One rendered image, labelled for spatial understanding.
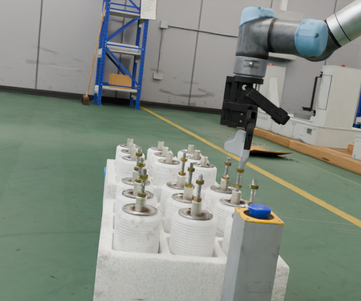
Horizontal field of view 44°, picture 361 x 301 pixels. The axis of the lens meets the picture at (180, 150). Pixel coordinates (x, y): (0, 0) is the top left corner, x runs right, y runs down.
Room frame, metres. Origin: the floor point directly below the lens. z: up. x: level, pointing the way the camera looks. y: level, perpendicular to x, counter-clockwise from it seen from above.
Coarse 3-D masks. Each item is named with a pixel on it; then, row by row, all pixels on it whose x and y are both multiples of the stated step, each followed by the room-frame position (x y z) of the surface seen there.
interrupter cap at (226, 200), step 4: (220, 200) 1.04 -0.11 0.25; (224, 200) 1.05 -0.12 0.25; (228, 200) 1.06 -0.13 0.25; (240, 200) 1.07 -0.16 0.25; (244, 200) 1.07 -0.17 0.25; (224, 204) 1.02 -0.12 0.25; (228, 204) 1.01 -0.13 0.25; (232, 204) 1.02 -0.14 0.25; (236, 204) 1.03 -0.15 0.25; (240, 204) 1.04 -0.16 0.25; (244, 204) 1.03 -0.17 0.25
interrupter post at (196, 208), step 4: (192, 200) 0.91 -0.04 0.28; (192, 204) 0.91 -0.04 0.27; (196, 204) 0.90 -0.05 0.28; (200, 204) 0.90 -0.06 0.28; (192, 208) 0.90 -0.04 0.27; (196, 208) 0.90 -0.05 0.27; (200, 208) 0.90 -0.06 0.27; (192, 212) 0.90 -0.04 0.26; (196, 212) 0.90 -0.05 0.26; (200, 212) 0.91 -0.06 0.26
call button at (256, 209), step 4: (252, 204) 0.76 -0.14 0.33; (256, 204) 0.76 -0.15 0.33; (260, 204) 0.76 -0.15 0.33; (248, 208) 0.75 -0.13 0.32; (252, 208) 0.74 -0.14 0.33; (256, 208) 0.74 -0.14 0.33; (260, 208) 0.74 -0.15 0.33; (264, 208) 0.74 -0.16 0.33; (268, 208) 0.75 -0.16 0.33; (252, 212) 0.74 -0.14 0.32; (256, 212) 0.74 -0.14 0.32; (260, 212) 0.73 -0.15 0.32; (264, 212) 0.73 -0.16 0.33; (268, 212) 0.74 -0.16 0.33; (256, 216) 0.74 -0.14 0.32; (260, 216) 0.74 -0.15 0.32; (264, 216) 0.74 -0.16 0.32
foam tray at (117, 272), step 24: (168, 240) 0.95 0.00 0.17; (216, 240) 0.97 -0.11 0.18; (120, 264) 0.81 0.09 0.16; (144, 264) 0.82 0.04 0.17; (168, 264) 0.83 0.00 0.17; (192, 264) 0.83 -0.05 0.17; (216, 264) 0.84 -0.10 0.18; (96, 288) 0.81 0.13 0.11; (120, 288) 0.81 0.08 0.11; (144, 288) 0.82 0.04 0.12; (168, 288) 0.83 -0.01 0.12; (192, 288) 0.84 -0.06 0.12; (216, 288) 0.84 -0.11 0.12
